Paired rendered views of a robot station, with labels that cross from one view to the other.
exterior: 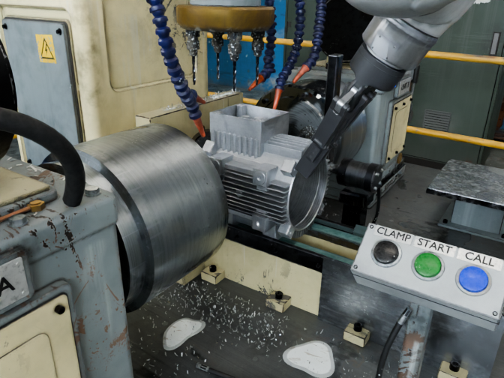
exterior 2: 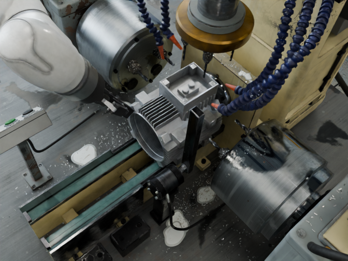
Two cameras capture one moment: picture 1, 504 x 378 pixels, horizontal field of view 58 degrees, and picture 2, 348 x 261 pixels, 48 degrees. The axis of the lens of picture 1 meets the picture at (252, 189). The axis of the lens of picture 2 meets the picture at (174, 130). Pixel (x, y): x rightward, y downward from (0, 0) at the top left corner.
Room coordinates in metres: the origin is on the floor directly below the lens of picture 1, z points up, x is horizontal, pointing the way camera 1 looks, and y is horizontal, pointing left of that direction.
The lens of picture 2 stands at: (0.98, -0.68, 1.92)
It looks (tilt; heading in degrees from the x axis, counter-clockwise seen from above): 55 degrees down; 101
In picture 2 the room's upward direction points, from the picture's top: 7 degrees clockwise
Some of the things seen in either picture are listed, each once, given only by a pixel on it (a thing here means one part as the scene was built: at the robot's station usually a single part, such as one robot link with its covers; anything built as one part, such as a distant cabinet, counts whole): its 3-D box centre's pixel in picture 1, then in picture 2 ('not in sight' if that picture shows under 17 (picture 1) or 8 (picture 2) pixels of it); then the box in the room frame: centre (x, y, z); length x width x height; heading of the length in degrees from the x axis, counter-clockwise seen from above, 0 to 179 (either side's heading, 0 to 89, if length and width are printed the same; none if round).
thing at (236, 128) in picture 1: (249, 130); (187, 91); (0.87, 0.01, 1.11); 0.12 x 0.11 x 0.07; 56
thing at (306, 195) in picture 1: (265, 178); (174, 119); (0.85, -0.03, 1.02); 0.20 x 0.19 x 0.19; 56
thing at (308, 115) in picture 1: (313, 126); (278, 186); (1.16, -0.16, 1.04); 0.41 x 0.25 x 0.25; 147
